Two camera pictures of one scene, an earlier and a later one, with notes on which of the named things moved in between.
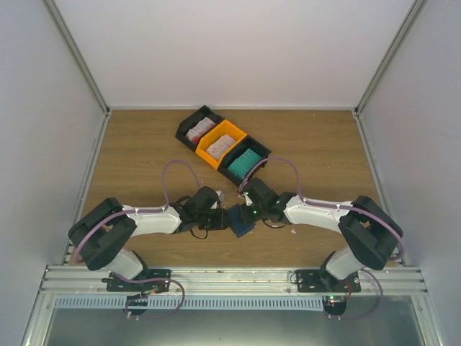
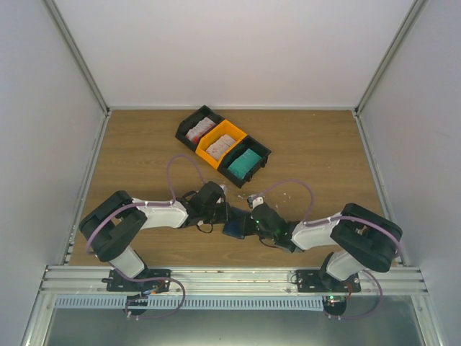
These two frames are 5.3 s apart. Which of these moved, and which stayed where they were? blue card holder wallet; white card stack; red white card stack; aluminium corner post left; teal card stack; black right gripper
Moved: blue card holder wallet; black right gripper
Stayed: red white card stack; teal card stack; aluminium corner post left; white card stack
